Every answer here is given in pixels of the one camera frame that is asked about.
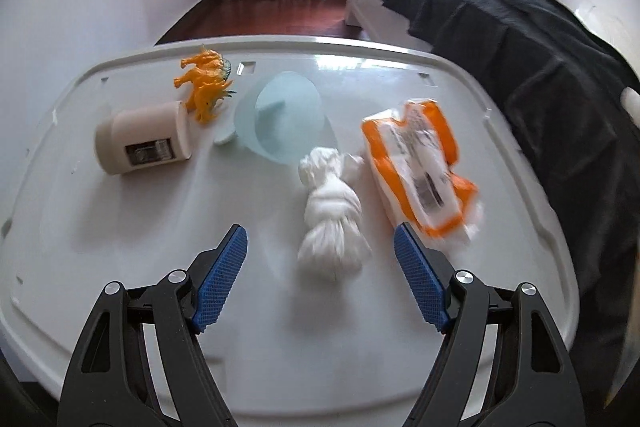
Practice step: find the white plastic storage bin lid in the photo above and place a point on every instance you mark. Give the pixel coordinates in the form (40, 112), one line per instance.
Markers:
(150, 217)

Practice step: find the knotted white cloth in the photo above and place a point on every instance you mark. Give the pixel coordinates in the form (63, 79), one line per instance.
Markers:
(330, 212)

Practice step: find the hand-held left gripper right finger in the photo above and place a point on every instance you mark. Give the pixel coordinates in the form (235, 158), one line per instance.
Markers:
(417, 282)

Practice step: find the white bed frame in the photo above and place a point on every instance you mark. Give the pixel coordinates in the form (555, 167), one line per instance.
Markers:
(365, 9)

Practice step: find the orange white wipes packet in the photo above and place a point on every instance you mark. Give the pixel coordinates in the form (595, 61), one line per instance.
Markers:
(420, 162)

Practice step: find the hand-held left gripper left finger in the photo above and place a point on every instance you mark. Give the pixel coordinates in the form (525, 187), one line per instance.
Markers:
(222, 282)

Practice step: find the light blue plastic cup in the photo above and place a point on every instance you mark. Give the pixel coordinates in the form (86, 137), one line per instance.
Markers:
(285, 117)

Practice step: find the beige cylindrical container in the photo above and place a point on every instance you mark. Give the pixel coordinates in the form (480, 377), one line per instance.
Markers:
(145, 132)

